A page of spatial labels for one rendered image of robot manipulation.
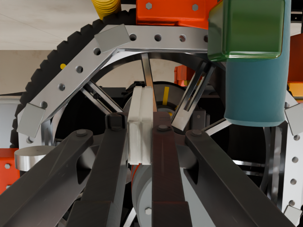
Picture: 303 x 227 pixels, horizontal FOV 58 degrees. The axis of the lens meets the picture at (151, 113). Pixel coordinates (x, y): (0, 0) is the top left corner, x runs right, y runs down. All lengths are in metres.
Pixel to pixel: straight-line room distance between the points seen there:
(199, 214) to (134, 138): 0.26
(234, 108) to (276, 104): 0.06
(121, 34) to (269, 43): 0.34
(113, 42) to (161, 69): 6.10
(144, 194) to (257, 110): 0.20
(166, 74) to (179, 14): 6.09
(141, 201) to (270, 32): 0.27
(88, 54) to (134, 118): 0.35
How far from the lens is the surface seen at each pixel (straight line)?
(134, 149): 0.16
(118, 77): 6.67
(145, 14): 0.50
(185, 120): 0.62
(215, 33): 0.20
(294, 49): 1.06
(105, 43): 0.50
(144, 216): 0.40
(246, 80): 0.41
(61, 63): 0.59
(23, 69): 7.42
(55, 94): 0.51
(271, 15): 0.19
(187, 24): 0.51
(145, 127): 0.16
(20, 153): 0.31
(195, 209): 0.40
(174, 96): 1.05
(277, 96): 0.42
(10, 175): 0.56
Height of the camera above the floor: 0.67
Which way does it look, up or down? 7 degrees up
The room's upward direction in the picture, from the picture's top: 179 degrees counter-clockwise
